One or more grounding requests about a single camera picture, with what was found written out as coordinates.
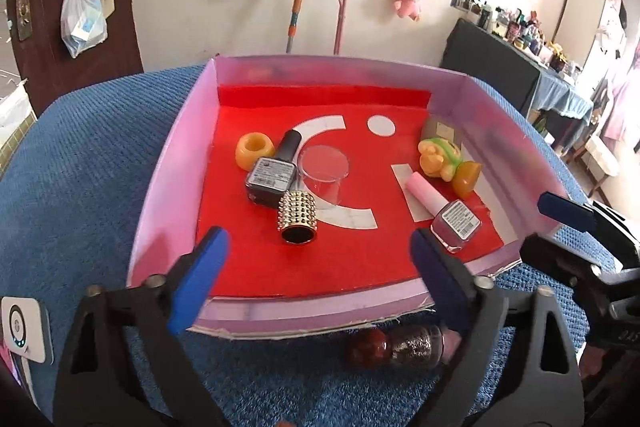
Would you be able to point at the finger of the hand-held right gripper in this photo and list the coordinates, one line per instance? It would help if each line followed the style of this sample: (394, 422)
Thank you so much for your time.
(555, 254)
(565, 209)

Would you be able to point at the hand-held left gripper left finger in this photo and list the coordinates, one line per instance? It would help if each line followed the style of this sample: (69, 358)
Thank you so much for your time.
(200, 277)

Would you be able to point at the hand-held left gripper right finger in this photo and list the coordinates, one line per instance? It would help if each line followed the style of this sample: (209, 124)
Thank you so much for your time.
(440, 277)

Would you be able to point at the pink nail polish bottle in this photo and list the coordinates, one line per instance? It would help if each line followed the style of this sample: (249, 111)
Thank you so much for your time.
(455, 219)

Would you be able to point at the orange round lid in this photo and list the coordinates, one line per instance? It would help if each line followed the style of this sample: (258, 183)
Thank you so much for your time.
(467, 179)

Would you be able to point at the gold studded cap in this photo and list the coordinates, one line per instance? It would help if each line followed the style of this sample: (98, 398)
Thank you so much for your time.
(297, 212)

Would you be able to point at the green capybara toy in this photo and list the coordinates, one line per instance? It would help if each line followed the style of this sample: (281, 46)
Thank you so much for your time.
(440, 157)

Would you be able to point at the dark nail polish bottle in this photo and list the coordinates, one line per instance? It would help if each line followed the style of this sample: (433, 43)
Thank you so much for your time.
(270, 177)

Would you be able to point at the purple cardboard box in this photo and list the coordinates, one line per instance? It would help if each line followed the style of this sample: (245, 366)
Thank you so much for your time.
(170, 157)

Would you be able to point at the brown square case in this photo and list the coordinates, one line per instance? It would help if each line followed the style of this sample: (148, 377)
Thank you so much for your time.
(440, 127)

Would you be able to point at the clear plastic cup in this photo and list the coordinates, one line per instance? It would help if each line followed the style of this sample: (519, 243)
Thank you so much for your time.
(325, 177)

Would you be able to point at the person's right hand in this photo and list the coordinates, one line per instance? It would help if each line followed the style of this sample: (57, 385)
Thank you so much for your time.
(591, 363)

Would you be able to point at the red printed box liner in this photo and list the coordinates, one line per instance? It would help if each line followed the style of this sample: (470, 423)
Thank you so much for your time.
(250, 247)

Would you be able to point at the white stool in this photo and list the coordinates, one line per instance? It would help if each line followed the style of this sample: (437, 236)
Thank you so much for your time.
(602, 159)

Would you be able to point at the glitter bottle with red cap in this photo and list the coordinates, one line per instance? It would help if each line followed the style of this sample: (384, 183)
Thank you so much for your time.
(410, 344)

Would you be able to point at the pink hanging garment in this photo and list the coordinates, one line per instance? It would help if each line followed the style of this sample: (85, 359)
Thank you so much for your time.
(625, 92)

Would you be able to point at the blue textured blanket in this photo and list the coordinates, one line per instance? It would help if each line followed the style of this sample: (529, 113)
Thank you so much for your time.
(75, 182)

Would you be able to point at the dark cloth covered table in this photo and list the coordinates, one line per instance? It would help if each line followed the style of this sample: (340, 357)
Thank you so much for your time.
(490, 57)

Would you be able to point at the white square device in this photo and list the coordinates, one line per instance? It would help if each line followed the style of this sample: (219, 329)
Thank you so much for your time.
(27, 327)

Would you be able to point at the row of cosmetic bottles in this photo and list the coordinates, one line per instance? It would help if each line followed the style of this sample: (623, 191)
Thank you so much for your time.
(525, 32)

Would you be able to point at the white plastic sheet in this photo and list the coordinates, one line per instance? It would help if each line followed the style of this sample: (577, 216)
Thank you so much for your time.
(15, 117)

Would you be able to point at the brown wooden door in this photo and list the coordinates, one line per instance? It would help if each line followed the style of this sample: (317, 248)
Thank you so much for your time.
(125, 32)

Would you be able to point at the pink hook stick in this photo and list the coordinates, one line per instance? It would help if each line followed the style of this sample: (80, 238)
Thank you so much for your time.
(340, 22)

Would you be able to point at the clear plastic bag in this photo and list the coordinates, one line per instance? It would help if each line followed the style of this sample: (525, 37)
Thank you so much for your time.
(82, 22)

